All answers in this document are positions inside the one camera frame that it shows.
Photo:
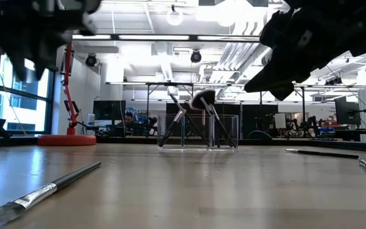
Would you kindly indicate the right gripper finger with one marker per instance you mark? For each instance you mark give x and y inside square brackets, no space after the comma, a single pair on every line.
[284,93]
[278,78]

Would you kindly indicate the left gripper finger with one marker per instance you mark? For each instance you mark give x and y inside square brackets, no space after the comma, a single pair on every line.
[17,60]
[41,65]

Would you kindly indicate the black fan makeup brush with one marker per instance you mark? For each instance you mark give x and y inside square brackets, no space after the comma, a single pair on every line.
[203,97]

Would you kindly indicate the small white board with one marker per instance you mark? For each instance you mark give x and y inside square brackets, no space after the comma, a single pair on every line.
[280,121]

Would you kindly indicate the black office chair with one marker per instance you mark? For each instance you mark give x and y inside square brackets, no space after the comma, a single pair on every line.
[151,122]
[312,122]

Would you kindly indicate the large glass window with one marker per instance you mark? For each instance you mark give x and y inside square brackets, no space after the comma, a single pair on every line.
[21,108]

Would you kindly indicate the black ceiling spotlight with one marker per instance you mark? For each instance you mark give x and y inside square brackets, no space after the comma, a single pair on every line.
[91,60]
[196,57]

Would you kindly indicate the black computer monitor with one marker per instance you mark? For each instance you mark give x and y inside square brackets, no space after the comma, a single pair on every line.
[109,110]
[347,111]

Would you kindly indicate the red desk lamp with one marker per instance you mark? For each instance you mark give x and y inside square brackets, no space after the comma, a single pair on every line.
[67,140]

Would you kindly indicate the person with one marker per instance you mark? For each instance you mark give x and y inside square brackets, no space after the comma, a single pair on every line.
[129,118]

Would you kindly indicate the clear acrylic organizer box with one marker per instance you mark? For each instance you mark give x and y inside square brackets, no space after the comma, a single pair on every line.
[186,148]

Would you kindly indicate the round white ceiling lamp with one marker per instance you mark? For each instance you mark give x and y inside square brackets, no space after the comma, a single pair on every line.
[174,18]

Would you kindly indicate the black aluminium table frame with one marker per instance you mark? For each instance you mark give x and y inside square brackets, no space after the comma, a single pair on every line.
[345,145]

